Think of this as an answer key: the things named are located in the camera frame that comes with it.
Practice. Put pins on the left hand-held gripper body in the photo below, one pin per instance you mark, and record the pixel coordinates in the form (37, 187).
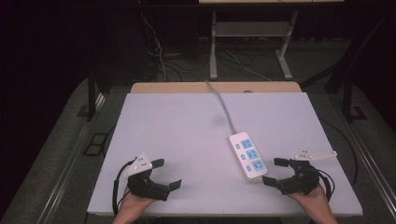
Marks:
(146, 186)

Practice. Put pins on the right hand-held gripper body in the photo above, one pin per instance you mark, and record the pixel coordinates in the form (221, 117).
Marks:
(300, 182)

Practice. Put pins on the white power strip blue sockets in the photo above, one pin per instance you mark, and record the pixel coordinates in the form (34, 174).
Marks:
(247, 155)

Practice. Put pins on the person's left hand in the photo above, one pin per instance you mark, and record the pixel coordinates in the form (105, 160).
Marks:
(130, 210)

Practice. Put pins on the person's right hand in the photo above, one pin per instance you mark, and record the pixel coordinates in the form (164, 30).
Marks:
(317, 207)

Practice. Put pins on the black metal stand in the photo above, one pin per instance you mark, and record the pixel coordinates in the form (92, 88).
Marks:
(91, 93)
(348, 93)

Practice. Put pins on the black floor bracket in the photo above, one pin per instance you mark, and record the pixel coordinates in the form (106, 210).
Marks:
(95, 144)

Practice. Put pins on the aluminium floor rail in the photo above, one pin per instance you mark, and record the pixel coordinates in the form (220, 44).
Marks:
(369, 161)
(67, 174)

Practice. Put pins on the metal frame table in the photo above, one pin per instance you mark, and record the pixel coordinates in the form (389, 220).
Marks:
(253, 29)

